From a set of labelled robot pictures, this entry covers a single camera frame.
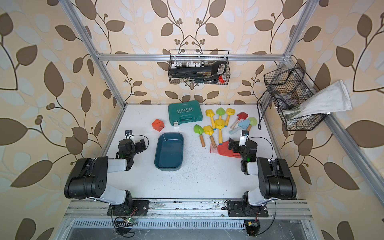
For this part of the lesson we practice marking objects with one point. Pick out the teal storage box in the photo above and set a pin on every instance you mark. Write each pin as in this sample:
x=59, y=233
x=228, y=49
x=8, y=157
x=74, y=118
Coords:
x=169, y=152

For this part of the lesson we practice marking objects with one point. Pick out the green tool case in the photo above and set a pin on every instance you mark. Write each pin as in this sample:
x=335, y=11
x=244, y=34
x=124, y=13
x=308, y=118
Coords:
x=182, y=113

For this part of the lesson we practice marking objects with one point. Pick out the yellow shovel wooden handle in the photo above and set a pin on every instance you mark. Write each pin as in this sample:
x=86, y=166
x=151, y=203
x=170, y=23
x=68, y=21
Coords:
x=230, y=112

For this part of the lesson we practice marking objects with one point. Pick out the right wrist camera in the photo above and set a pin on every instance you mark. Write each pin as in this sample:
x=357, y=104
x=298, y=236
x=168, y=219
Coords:
x=244, y=137

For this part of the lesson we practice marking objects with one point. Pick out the yellow shovel blue handle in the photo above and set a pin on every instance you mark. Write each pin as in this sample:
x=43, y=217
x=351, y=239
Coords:
x=210, y=113

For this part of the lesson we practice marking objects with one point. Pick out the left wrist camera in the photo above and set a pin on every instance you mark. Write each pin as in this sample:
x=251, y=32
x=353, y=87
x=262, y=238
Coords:
x=128, y=133

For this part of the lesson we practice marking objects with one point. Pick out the right wire basket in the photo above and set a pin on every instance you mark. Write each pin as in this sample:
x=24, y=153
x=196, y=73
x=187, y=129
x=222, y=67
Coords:
x=288, y=90

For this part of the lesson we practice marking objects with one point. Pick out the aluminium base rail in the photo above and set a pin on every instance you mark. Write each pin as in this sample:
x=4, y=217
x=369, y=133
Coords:
x=186, y=214

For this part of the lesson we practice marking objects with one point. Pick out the large yellow shovel yellow handle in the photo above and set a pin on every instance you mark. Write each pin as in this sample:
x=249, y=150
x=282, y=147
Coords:
x=220, y=124

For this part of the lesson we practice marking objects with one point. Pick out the green shovel orange handle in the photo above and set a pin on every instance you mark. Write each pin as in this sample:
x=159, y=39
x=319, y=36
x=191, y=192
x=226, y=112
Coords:
x=220, y=112

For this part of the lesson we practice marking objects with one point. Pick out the black handheld tool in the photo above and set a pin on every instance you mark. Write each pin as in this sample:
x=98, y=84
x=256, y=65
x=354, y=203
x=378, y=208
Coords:
x=198, y=70

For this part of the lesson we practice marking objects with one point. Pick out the red shovel wooden handle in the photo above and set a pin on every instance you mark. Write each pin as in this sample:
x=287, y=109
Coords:
x=241, y=116

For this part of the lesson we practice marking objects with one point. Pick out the wire basket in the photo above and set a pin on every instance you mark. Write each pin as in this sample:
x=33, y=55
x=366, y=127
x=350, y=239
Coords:
x=197, y=56
x=288, y=90

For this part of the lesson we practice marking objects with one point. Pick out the red cube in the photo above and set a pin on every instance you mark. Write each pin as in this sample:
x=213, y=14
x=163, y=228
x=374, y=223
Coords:
x=158, y=125

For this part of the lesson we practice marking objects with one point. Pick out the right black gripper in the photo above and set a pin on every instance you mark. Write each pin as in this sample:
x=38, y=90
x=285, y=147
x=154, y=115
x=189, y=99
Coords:
x=232, y=142

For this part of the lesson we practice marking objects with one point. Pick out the red work glove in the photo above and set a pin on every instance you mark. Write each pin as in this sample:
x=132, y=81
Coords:
x=223, y=150

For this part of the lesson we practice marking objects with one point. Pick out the white cloth bag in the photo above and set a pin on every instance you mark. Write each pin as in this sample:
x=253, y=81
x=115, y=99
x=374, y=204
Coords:
x=334, y=98

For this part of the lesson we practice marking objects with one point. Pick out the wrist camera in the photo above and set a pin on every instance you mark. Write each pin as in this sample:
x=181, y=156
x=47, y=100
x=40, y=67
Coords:
x=244, y=137
x=128, y=133

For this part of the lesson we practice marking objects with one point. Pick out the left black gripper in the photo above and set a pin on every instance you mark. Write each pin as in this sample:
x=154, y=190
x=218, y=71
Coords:
x=139, y=145

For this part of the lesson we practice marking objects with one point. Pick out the yellow square shovel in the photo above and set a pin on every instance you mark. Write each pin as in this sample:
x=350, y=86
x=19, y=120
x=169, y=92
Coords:
x=208, y=130

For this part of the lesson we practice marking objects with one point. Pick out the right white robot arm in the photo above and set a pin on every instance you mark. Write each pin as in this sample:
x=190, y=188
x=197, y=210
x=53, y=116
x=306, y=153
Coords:
x=275, y=181

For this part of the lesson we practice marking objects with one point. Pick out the green round shovel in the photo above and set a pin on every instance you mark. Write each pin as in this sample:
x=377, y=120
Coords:
x=199, y=130

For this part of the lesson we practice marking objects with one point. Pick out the light blue shovel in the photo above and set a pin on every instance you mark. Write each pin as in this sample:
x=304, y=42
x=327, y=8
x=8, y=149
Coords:
x=241, y=126

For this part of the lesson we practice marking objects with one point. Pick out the back wire basket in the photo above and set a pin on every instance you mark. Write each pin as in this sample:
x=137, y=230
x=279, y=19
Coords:
x=197, y=56

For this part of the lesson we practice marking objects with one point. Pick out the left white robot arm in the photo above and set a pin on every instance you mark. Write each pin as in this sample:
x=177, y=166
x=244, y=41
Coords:
x=88, y=180

